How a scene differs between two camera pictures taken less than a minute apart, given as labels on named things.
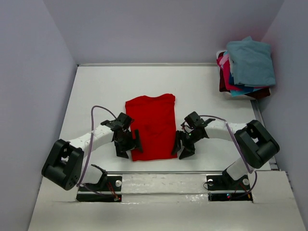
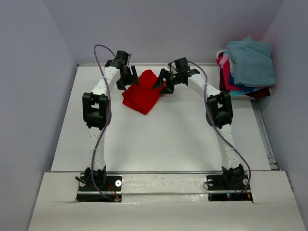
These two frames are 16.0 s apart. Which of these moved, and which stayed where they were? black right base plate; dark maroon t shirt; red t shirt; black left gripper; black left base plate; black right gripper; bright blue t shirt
Moved: black right gripper; red t shirt; black left gripper
Stayed: black left base plate; black right base plate; dark maroon t shirt; bright blue t shirt
